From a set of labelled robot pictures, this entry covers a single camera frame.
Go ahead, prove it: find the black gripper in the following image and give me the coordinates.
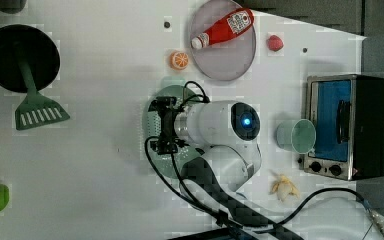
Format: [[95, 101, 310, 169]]
[[149, 96, 187, 155]]

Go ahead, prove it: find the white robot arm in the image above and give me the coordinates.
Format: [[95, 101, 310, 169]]
[[144, 95, 328, 240]]

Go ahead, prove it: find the orange slice toy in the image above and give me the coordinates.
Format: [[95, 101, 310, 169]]
[[169, 51, 189, 70]]

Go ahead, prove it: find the grey round plate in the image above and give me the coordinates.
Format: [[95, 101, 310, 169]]
[[188, 0, 257, 81]]

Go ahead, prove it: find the red ketchup bottle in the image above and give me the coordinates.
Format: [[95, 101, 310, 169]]
[[191, 8, 254, 49]]

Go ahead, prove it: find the red strawberry toy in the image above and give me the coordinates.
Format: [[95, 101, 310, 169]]
[[266, 35, 284, 52]]

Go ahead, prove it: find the green slotted spatula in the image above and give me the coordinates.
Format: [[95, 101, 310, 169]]
[[15, 50, 70, 131]]

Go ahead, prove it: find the green cup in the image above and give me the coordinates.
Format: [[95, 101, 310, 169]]
[[276, 119, 316, 154]]

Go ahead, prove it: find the peeled banana toy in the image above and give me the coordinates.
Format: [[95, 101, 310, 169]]
[[270, 174, 301, 202]]

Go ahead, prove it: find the large black cylinder cup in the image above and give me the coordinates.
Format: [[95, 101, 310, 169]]
[[0, 24, 60, 93]]

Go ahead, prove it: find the black toaster oven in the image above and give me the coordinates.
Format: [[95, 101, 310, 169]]
[[303, 74, 384, 181]]

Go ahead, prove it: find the small black cylinder cup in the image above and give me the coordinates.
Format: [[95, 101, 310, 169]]
[[0, 0, 27, 14]]

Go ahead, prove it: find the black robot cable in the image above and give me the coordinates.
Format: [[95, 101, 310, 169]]
[[143, 80, 384, 240]]

